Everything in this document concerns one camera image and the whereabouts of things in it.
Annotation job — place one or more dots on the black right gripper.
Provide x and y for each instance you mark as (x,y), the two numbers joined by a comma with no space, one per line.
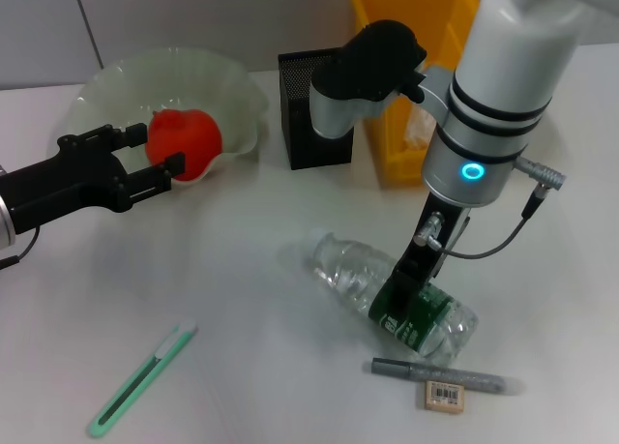
(425,260)

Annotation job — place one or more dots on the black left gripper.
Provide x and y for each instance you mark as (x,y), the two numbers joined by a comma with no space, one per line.
(58,187)

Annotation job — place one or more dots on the red tomato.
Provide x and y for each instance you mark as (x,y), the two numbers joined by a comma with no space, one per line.
(186,139)

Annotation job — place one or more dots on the clear green-label water bottle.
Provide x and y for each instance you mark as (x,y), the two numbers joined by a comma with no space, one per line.
(348,270)

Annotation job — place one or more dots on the white paper ball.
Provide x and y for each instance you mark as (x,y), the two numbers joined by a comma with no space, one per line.
(418,127)

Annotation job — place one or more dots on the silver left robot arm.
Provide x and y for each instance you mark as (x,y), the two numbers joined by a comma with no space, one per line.
(6,221)

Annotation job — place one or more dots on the pale green wavy fruit plate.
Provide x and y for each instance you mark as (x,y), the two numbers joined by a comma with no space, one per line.
(121,86)

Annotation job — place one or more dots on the grey marker pen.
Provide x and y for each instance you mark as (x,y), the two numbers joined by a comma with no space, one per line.
(435,374)

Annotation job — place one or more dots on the beige barcode eraser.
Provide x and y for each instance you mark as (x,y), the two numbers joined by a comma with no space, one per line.
(442,395)

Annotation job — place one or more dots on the black mesh pen holder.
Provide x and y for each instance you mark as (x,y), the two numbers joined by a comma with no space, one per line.
(300,134)

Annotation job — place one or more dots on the mint green utility knife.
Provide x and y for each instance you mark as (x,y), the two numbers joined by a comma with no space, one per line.
(140,378)

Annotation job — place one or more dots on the yellow plastic bin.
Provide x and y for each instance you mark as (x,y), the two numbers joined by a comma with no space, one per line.
(387,4)

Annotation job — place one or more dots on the black silver wrist camera housing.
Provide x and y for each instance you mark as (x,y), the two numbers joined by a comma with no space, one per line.
(372,62)

